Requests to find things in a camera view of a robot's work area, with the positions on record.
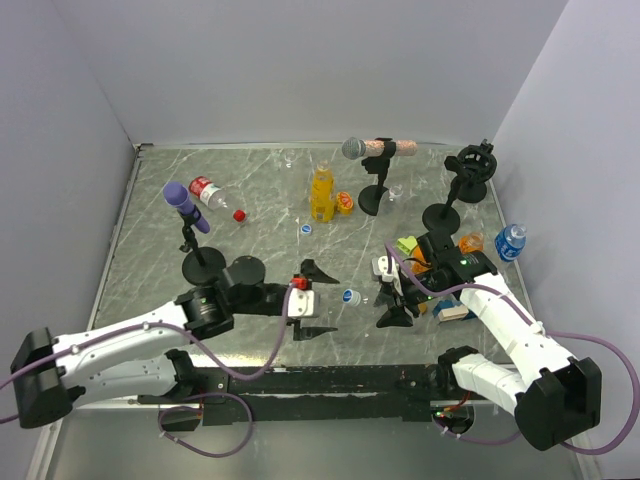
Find yellow juice bottle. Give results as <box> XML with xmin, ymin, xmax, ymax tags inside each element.
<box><xmin>310</xmin><ymin>161</ymin><xmax>335</xmax><ymax>223</ymax></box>

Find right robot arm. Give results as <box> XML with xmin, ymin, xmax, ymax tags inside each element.
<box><xmin>372</xmin><ymin>230</ymin><xmax>602</xmax><ymax>451</ymax></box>

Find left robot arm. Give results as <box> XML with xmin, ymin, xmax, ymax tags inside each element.
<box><xmin>7</xmin><ymin>256</ymin><xmax>336</xmax><ymax>429</ymax></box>

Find small clear open bottle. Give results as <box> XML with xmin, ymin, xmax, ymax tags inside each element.
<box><xmin>387</xmin><ymin>185</ymin><xmax>404</xmax><ymax>204</ymax></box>

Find blue label water bottle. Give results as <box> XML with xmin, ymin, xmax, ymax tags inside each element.
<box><xmin>494</xmin><ymin>224</ymin><xmax>527</xmax><ymax>262</ymax></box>

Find clear bottle red cap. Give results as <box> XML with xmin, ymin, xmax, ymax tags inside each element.
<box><xmin>188</xmin><ymin>176</ymin><xmax>248</xmax><ymax>224</ymax></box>

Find blue white block toy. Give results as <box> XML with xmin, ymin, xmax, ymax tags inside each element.
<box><xmin>433</xmin><ymin>300</ymin><xmax>474</xmax><ymax>323</ymax></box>

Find green toy block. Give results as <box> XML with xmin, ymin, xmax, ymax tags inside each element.
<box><xmin>396</xmin><ymin>236</ymin><xmax>418</xmax><ymax>255</ymax></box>

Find left black microphone stand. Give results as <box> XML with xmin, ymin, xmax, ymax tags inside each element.
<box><xmin>179</xmin><ymin>213</ymin><xmax>227</xmax><ymax>286</ymax></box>

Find black microphone stand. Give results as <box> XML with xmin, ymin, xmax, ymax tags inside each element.
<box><xmin>422</xmin><ymin>139</ymin><xmax>497</xmax><ymax>234</ymax></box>
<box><xmin>358</xmin><ymin>156</ymin><xmax>393</xmax><ymax>216</ymax></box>
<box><xmin>179</xmin><ymin>213</ymin><xmax>227</xmax><ymax>286</ymax></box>

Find yellow red toy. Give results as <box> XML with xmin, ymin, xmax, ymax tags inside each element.
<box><xmin>336</xmin><ymin>191</ymin><xmax>354</xmax><ymax>215</ymax></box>

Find center black microphone stand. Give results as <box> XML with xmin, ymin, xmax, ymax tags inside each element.
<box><xmin>358</xmin><ymin>156</ymin><xmax>393</xmax><ymax>216</ymax></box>

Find small black stand base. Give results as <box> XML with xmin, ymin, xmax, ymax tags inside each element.
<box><xmin>458</xmin><ymin>183</ymin><xmax>488</xmax><ymax>204</ymax></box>

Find silver head pink microphone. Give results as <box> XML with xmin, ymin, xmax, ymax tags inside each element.
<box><xmin>341</xmin><ymin>137</ymin><xmax>417</xmax><ymax>160</ymax></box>

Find purple microphone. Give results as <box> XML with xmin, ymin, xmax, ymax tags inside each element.
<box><xmin>162</xmin><ymin>181</ymin><xmax>210</xmax><ymax>234</ymax></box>

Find right black microphone stand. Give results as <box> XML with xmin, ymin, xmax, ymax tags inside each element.
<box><xmin>422</xmin><ymin>139</ymin><xmax>497</xmax><ymax>234</ymax></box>

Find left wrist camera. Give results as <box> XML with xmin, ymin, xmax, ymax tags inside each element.
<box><xmin>287</xmin><ymin>277</ymin><xmax>320</xmax><ymax>319</ymax></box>

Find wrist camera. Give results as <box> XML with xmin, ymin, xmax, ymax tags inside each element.
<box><xmin>371</xmin><ymin>256</ymin><xmax>402</xmax><ymax>294</ymax></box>
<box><xmin>287</xmin><ymin>277</ymin><xmax>320</xmax><ymax>319</ymax></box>

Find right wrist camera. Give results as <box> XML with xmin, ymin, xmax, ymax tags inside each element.
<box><xmin>371</xmin><ymin>256</ymin><xmax>402</xmax><ymax>294</ymax></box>

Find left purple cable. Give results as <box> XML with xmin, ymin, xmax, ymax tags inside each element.
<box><xmin>0</xmin><ymin>282</ymin><xmax>299</xmax><ymax>425</ymax></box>

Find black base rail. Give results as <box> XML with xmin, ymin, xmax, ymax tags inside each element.
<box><xmin>137</xmin><ymin>364</ymin><xmax>481</xmax><ymax>426</ymax></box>

